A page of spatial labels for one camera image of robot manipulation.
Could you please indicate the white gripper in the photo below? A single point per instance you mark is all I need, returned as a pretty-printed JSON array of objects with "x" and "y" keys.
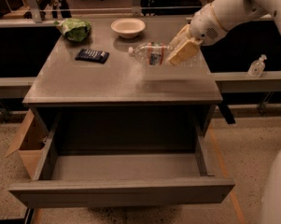
[{"x": 203, "y": 25}]

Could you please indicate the clear plastic water bottle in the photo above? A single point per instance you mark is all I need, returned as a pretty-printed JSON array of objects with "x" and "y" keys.
[{"x": 159, "y": 54}]

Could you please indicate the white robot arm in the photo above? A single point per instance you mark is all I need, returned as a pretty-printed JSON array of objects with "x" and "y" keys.
[{"x": 234, "y": 12}]

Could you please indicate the clear hand sanitizer bottle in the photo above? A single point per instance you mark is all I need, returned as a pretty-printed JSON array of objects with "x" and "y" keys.
[{"x": 257, "y": 67}]

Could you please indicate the grey open top drawer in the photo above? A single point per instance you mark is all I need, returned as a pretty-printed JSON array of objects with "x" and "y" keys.
[{"x": 113, "y": 157}]

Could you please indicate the black office chair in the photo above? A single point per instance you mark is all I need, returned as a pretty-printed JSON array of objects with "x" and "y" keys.
[{"x": 169, "y": 7}]

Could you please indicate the white paper bowl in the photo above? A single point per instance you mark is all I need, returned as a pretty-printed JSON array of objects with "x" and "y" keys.
[{"x": 128, "y": 28}]

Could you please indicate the metal railing with posts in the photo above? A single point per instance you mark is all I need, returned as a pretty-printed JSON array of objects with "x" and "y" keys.
[{"x": 40, "y": 10}]

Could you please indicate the dark blue snack bar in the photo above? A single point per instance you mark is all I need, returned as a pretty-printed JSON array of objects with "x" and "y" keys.
[{"x": 92, "y": 55}]

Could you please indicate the grey cabinet desk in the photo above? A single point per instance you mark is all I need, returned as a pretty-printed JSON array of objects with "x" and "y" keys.
[{"x": 121, "y": 80}]

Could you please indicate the grey side shelf right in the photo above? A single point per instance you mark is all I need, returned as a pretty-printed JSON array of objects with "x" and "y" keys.
[{"x": 237, "y": 82}]

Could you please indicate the grey side shelf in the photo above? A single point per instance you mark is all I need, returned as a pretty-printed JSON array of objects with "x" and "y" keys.
[
  {"x": 15, "y": 87},
  {"x": 237, "y": 82}
]

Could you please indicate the green chip bag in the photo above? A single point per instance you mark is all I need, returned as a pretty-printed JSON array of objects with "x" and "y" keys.
[{"x": 73, "y": 29}]

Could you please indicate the brown cardboard box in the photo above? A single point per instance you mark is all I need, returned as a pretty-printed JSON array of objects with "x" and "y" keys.
[{"x": 28, "y": 142}]

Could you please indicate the grey side shelf left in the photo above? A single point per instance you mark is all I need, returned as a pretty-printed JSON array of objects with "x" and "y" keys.
[{"x": 15, "y": 87}]

